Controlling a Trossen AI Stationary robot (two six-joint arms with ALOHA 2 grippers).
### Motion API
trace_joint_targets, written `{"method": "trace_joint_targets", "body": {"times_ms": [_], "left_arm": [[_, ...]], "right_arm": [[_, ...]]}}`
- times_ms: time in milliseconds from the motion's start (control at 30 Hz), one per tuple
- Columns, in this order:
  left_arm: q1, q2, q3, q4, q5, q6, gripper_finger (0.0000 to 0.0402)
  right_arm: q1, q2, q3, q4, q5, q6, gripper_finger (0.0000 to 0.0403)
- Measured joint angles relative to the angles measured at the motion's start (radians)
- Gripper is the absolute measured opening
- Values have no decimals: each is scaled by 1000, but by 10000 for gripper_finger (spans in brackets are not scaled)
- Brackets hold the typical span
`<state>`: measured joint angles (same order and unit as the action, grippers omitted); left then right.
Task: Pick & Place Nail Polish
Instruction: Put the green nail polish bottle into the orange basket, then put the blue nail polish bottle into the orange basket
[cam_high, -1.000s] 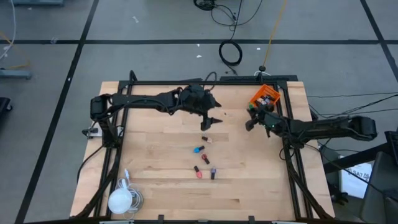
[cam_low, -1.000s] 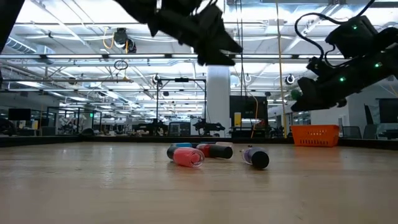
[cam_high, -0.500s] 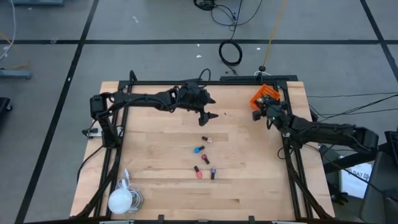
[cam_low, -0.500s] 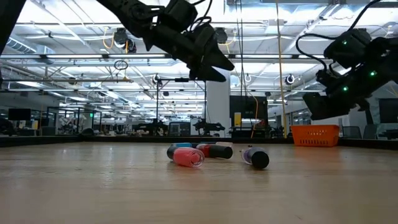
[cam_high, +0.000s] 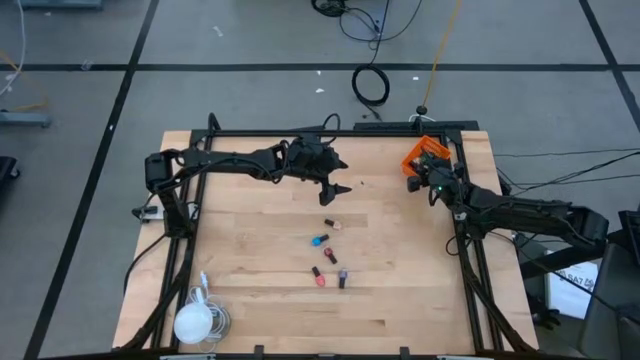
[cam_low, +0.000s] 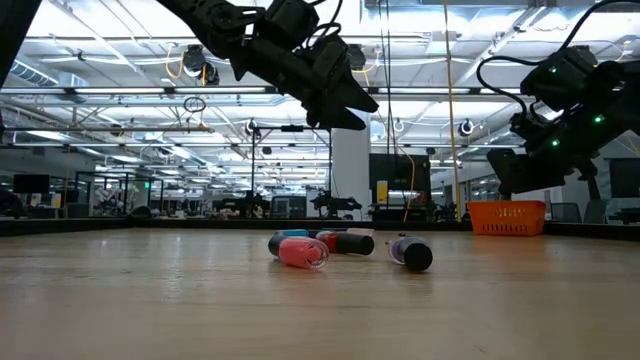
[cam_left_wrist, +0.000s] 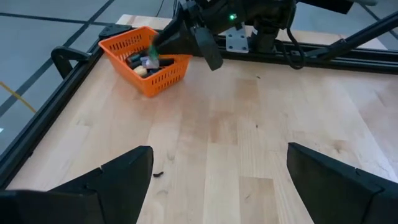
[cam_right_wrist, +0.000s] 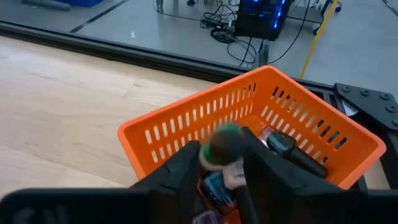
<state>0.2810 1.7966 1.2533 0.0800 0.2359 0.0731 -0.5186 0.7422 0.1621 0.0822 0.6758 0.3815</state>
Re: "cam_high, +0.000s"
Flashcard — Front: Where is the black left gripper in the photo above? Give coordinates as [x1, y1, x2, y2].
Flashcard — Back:
[287, 148, 353, 208]

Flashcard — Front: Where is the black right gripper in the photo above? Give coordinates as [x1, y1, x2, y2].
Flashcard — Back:
[406, 151, 459, 194]

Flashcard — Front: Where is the orange plastic basket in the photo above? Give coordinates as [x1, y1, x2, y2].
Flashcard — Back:
[400, 134, 453, 178]

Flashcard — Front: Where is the white paper sign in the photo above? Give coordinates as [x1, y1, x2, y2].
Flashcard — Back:
[547, 259, 600, 321]

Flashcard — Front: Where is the white mushroom lamp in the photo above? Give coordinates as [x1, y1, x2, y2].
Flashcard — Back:
[173, 301, 215, 346]

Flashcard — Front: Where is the black office chair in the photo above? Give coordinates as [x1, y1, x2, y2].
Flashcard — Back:
[577, 209, 640, 360]

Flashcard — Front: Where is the gray desk foot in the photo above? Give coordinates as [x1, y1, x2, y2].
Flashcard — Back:
[0, 110, 52, 129]

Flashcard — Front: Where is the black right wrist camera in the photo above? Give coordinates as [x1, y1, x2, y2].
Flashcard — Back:
[428, 178, 452, 202]

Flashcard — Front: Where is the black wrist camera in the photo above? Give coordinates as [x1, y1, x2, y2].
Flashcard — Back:
[428, 178, 452, 202]
[293, 137, 326, 162]

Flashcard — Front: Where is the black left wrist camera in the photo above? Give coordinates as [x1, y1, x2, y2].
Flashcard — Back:
[293, 137, 326, 162]

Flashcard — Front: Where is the black table frame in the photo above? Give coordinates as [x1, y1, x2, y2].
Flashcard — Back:
[119, 112, 540, 354]

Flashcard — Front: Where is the black coiled floor cable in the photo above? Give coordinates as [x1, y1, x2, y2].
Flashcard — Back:
[350, 63, 392, 108]

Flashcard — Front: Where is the yellow hanging cable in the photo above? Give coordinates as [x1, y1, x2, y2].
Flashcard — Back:
[421, 0, 464, 109]

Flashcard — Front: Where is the white lamp cable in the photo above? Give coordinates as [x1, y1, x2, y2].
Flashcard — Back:
[183, 269, 233, 354]

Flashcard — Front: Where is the black floor cable bundle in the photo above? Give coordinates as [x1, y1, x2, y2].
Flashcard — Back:
[310, 0, 424, 51]

